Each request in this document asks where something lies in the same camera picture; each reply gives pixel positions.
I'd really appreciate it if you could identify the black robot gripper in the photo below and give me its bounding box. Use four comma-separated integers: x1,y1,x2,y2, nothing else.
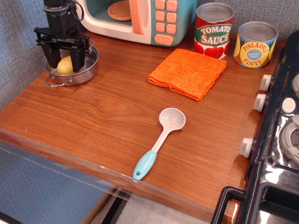
34,3,90,72

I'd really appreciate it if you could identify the yellow toy potato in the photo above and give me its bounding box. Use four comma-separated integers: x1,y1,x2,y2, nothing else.
57,56,75,75

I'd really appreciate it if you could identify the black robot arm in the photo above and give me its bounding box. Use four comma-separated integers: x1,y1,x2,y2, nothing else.
34,0,91,72

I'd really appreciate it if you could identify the small stainless steel pot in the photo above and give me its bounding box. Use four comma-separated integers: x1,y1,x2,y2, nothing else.
43,39,99,87

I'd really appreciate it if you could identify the teal and pink toy microwave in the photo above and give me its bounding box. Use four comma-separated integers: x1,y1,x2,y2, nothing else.
76,0,198,47

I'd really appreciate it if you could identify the folded orange cloth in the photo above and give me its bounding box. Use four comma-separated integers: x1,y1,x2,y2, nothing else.
147,49,227,102

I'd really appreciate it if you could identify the tomato sauce can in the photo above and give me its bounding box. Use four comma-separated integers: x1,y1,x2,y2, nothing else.
194,2,235,59

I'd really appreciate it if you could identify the pineapple slices can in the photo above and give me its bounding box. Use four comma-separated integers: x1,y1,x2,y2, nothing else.
234,21,279,69

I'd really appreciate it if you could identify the black toy stove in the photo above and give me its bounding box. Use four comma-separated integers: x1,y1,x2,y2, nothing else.
210,30,299,224

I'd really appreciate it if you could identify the white ladle with teal handle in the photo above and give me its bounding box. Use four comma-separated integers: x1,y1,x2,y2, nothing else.
132,108,186,180

